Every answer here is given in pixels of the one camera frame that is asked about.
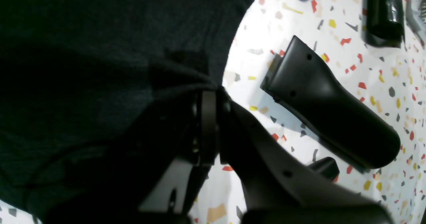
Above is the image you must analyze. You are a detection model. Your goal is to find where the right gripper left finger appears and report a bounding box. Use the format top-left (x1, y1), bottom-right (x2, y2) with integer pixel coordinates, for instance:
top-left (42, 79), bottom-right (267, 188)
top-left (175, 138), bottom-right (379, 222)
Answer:
top-left (138, 91), bottom-right (219, 215)

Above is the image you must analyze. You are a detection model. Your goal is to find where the black plastic handle part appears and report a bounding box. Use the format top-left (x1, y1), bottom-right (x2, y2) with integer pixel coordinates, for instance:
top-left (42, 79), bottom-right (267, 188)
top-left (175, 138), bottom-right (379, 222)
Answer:
top-left (261, 35), bottom-right (401, 170)

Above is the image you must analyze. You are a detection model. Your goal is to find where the black T-shirt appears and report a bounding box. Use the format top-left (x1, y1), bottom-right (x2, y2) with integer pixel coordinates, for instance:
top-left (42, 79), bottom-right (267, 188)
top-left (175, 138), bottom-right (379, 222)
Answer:
top-left (1, 0), bottom-right (254, 224)

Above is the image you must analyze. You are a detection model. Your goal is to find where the long black flat bar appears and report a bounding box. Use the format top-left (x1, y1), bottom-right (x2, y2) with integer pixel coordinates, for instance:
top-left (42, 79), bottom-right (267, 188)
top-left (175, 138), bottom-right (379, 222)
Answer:
top-left (362, 0), bottom-right (405, 48)

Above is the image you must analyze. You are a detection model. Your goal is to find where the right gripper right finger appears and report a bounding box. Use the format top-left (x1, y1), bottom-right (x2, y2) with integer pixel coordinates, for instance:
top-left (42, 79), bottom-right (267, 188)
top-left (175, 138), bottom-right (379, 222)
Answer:
top-left (218, 88), bottom-right (393, 224)

